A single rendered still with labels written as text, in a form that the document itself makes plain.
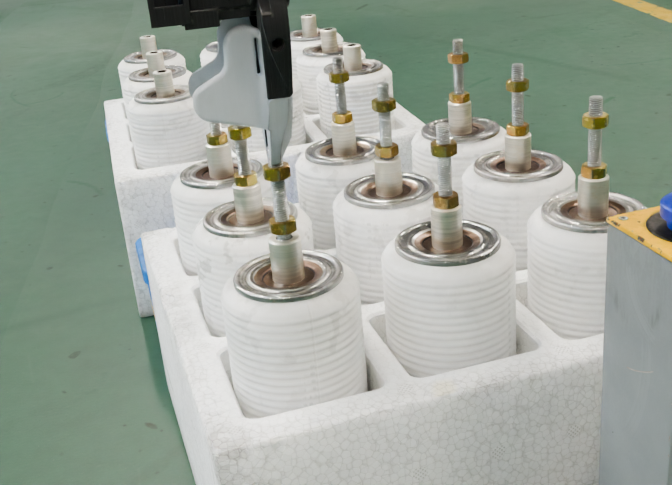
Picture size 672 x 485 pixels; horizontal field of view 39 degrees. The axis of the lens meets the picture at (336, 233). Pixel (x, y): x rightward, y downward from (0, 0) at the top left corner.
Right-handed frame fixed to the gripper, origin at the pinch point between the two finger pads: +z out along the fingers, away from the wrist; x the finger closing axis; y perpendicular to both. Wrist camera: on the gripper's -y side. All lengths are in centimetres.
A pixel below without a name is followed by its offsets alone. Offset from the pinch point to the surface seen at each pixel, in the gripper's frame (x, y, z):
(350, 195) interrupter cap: -12.4, -6.6, 9.4
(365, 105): -52, -17, 14
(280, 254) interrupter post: 1.0, 1.1, 7.5
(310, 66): -65, -13, 11
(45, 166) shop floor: -115, 30, 35
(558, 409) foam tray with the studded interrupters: 6.2, -16.6, 20.4
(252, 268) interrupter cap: -1.8, 2.8, 9.5
